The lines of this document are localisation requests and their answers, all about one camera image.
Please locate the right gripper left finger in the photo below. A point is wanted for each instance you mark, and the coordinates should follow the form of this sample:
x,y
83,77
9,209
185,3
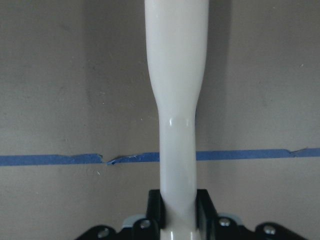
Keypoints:
x,y
143,228

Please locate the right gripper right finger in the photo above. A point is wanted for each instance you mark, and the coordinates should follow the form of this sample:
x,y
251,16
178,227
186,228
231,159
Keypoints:
x,y
214,226

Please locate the cream hand brush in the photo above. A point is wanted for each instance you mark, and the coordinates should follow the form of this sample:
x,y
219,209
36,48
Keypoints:
x,y
176,33

